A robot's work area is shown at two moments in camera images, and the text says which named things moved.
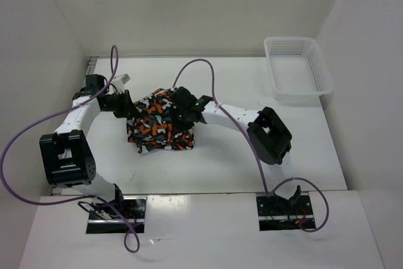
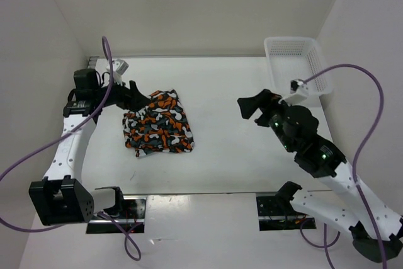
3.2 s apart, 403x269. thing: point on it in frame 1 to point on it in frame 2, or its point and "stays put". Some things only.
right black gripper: [176, 125] to [249, 104]
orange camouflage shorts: [153, 129] stays put
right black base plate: [276, 213] stays put
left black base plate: [133, 208] stays put
